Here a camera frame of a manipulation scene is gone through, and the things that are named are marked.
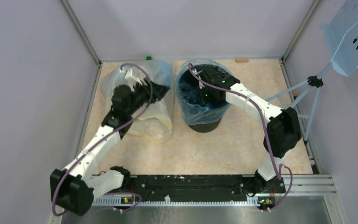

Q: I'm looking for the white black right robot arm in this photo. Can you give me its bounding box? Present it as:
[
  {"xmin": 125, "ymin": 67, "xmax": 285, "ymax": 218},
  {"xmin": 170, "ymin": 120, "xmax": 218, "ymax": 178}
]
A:
[{"xmin": 189, "ymin": 66, "xmax": 302, "ymax": 192}]

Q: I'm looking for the small tan wooden block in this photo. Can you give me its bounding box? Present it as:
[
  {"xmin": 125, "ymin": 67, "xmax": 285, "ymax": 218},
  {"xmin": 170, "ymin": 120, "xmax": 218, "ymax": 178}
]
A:
[{"xmin": 235, "ymin": 57, "xmax": 249, "ymax": 63}]

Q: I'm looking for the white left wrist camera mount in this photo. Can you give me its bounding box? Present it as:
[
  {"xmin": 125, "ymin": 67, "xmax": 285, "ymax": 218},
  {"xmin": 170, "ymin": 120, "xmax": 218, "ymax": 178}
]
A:
[{"xmin": 120, "ymin": 68, "xmax": 143, "ymax": 91}]

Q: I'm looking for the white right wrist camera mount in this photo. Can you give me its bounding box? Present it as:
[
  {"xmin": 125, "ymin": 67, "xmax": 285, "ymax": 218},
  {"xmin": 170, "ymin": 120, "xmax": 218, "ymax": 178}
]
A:
[{"xmin": 193, "ymin": 68, "xmax": 202, "ymax": 80}]

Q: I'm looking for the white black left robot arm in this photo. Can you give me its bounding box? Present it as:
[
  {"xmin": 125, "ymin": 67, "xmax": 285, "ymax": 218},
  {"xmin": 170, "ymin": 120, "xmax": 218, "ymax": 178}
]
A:
[{"xmin": 50, "ymin": 79, "xmax": 171, "ymax": 217}]

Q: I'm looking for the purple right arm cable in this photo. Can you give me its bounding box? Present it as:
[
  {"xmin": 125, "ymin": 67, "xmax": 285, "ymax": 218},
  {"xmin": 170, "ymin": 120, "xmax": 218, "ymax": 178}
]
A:
[{"xmin": 187, "ymin": 63, "xmax": 293, "ymax": 212}]

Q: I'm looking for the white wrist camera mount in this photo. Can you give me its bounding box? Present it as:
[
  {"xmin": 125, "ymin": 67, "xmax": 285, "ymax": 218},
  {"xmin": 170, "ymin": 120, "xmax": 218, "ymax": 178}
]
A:
[
  {"xmin": 120, "ymin": 68, "xmax": 143, "ymax": 91},
  {"xmin": 193, "ymin": 68, "xmax": 202, "ymax": 80}
]

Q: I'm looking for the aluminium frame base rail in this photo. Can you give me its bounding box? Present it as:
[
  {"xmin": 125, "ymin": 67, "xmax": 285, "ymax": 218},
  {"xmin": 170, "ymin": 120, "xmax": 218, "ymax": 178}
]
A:
[{"xmin": 51, "ymin": 174, "xmax": 344, "ymax": 224}]

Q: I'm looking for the light blue tripod stand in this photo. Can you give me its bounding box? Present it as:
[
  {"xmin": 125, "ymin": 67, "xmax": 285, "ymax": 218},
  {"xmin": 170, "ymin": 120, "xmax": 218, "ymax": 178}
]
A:
[{"xmin": 265, "ymin": 63, "xmax": 334, "ymax": 145}]

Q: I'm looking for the black ribbed trash bin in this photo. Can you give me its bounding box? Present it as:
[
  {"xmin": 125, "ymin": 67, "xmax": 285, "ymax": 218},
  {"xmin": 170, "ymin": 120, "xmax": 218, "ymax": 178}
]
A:
[{"xmin": 177, "ymin": 63, "xmax": 233, "ymax": 133}]

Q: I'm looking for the blue plastic trash bag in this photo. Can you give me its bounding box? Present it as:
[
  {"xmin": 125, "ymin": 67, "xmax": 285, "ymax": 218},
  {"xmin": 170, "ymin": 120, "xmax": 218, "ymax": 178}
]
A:
[{"xmin": 175, "ymin": 58, "xmax": 232, "ymax": 126}]

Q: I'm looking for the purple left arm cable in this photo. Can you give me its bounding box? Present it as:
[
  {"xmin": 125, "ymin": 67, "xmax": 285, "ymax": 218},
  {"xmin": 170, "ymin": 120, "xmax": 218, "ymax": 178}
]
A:
[{"xmin": 51, "ymin": 63, "xmax": 154, "ymax": 217}]

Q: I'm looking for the white toothed cable rail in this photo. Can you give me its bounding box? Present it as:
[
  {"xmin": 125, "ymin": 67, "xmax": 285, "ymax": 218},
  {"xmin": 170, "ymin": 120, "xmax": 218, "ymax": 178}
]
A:
[{"xmin": 92, "ymin": 195, "xmax": 273, "ymax": 208}]

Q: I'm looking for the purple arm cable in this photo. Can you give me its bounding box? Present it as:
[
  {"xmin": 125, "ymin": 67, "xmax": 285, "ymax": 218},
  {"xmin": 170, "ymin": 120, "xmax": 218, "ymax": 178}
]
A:
[
  {"xmin": 51, "ymin": 63, "xmax": 154, "ymax": 217},
  {"xmin": 187, "ymin": 63, "xmax": 293, "ymax": 212}
]

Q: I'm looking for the large translucent yellowish trash bag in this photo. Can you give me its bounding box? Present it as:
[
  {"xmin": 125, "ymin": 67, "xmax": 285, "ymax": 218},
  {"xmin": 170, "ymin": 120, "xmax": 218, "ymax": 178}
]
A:
[{"xmin": 100, "ymin": 61, "xmax": 174, "ymax": 144}]

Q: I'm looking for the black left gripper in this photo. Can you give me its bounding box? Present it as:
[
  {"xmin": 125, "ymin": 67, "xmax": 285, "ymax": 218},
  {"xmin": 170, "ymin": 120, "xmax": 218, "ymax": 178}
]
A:
[{"xmin": 126, "ymin": 77, "xmax": 171, "ymax": 115}]

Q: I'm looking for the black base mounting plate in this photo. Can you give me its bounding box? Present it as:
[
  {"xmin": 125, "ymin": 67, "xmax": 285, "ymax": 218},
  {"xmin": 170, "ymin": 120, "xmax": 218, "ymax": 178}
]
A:
[{"xmin": 114, "ymin": 175, "xmax": 286, "ymax": 203}]

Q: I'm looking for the perforated light blue metal panel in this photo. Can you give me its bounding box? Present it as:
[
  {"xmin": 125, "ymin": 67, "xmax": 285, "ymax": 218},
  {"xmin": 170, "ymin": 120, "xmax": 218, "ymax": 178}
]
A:
[{"xmin": 321, "ymin": 0, "xmax": 358, "ymax": 77}]

